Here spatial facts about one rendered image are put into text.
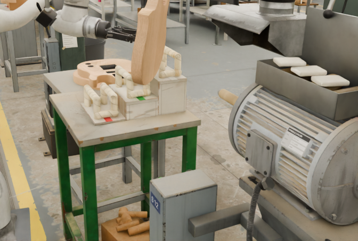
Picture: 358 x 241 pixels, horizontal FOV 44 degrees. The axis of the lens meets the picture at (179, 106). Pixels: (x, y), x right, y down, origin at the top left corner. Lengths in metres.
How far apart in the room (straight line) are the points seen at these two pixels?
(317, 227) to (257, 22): 0.55
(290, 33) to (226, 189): 2.20
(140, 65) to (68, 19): 0.40
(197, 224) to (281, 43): 0.53
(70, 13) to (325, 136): 1.26
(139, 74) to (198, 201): 0.71
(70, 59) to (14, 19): 2.02
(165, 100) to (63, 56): 1.70
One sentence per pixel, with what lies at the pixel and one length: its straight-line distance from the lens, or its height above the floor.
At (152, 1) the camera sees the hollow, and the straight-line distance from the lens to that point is 1.78.
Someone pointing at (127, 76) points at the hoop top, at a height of 1.13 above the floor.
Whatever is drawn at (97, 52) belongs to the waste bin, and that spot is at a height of 0.63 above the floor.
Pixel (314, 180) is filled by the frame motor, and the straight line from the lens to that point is 0.98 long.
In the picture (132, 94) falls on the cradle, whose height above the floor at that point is 1.05.
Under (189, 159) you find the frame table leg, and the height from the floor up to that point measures 0.73.
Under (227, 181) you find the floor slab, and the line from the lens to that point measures 3.40.
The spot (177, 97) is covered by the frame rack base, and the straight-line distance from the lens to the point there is 2.10.
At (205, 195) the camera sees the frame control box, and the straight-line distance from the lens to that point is 1.18.
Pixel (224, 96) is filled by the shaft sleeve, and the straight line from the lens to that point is 1.42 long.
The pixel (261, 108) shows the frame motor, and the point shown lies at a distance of 1.13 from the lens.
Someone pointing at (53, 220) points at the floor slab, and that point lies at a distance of 3.04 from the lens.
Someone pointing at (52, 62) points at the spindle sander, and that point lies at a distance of 3.66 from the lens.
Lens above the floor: 1.73
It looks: 21 degrees down
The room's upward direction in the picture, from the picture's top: 1 degrees clockwise
